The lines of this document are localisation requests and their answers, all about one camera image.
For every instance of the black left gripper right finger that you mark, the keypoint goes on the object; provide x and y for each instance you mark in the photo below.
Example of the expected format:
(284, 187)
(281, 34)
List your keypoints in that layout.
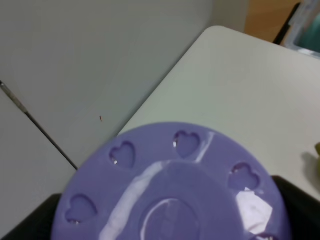
(303, 210)

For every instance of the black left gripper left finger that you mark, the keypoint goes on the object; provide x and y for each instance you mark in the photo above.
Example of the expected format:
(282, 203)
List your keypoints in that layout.
(38, 225)

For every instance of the clear plastic storage bin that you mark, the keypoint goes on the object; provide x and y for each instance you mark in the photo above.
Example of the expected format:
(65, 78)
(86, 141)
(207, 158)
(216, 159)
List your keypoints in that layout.
(301, 30)

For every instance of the purple air freshener tub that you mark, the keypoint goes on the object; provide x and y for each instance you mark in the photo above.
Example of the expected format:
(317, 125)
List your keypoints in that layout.
(171, 181)

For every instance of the corn cob with husk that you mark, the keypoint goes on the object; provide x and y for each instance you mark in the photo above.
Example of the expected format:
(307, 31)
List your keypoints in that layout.
(317, 148)

